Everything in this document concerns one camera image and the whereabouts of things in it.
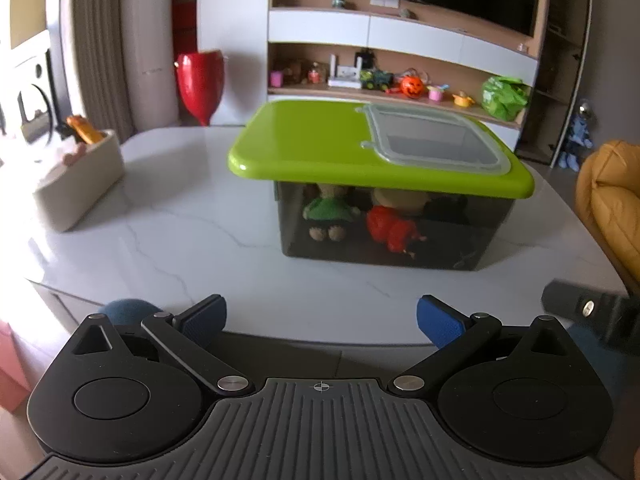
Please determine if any red floor vase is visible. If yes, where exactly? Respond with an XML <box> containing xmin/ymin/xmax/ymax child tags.
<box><xmin>175</xmin><ymin>50</ymin><xmax>224</xmax><ymax>127</ymax></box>

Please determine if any blue round stool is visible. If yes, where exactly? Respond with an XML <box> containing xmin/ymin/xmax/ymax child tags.
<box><xmin>99</xmin><ymin>299</ymin><xmax>160</xmax><ymax>326</ymax></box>

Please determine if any pink toy cup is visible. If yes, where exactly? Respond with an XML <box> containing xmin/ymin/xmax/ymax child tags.
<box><xmin>426</xmin><ymin>84</ymin><xmax>449</xmax><ymax>102</ymax></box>

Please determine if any green bin lid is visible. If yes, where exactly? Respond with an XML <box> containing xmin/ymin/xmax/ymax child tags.
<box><xmin>228</xmin><ymin>100</ymin><xmax>535</xmax><ymax>200</ymax></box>

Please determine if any green plastic bag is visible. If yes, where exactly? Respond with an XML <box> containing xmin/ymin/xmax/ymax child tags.
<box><xmin>482</xmin><ymin>76</ymin><xmax>529</xmax><ymax>122</ymax></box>

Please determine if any yellow toy pot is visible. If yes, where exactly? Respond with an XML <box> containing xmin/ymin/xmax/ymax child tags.
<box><xmin>452</xmin><ymin>91</ymin><xmax>475</xmax><ymax>108</ymax></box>

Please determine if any cream rectangular desk organizer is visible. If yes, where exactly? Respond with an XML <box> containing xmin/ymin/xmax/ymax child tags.
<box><xmin>32</xmin><ymin>130</ymin><xmax>125</xmax><ymax>232</ymax></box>

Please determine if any orange toy in organizer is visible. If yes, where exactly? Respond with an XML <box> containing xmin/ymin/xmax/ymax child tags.
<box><xmin>66</xmin><ymin>115</ymin><xmax>105</xmax><ymax>145</ymax></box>

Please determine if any pink small cup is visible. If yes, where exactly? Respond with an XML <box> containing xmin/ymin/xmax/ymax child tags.
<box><xmin>269</xmin><ymin>70</ymin><xmax>284</xmax><ymax>88</ymax></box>

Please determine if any green toy tractor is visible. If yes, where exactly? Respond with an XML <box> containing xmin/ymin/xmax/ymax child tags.
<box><xmin>360</xmin><ymin>68</ymin><xmax>395</xmax><ymax>92</ymax></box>

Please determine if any white router box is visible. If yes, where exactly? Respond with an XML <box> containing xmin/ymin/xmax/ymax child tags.
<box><xmin>328</xmin><ymin>54</ymin><xmax>362</xmax><ymax>89</ymax></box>

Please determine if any white wall shelf unit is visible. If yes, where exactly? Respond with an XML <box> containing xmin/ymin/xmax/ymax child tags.
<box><xmin>267</xmin><ymin>0</ymin><xmax>548</xmax><ymax>148</ymax></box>

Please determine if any blue robot figurine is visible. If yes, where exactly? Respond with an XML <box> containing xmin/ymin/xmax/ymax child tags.
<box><xmin>558</xmin><ymin>99</ymin><xmax>593</xmax><ymax>172</ymax></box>

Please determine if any orange pumpkin toy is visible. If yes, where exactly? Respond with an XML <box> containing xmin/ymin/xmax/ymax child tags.
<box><xmin>399</xmin><ymin>75</ymin><xmax>425</xmax><ymax>100</ymax></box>

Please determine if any dark grey plush mouse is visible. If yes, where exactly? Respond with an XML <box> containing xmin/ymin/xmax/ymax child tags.
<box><xmin>421</xmin><ymin>194</ymin><xmax>469</xmax><ymax>226</ymax></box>

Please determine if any smoky transparent storage bin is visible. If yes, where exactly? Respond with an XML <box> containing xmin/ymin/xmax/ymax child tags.
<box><xmin>274</xmin><ymin>182</ymin><xmax>514</xmax><ymax>271</ymax></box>

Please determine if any crochet doll green dress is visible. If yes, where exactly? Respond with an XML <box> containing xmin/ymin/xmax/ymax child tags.
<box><xmin>303</xmin><ymin>183</ymin><xmax>360</xmax><ymax>243</ymax></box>

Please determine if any yellow cushioned chair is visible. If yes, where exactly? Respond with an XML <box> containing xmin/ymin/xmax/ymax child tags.
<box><xmin>575</xmin><ymin>140</ymin><xmax>640</xmax><ymax>295</ymax></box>

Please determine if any round beige zipper pouch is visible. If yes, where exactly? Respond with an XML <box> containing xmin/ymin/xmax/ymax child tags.
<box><xmin>371</xmin><ymin>188</ymin><xmax>431</xmax><ymax>217</ymax></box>

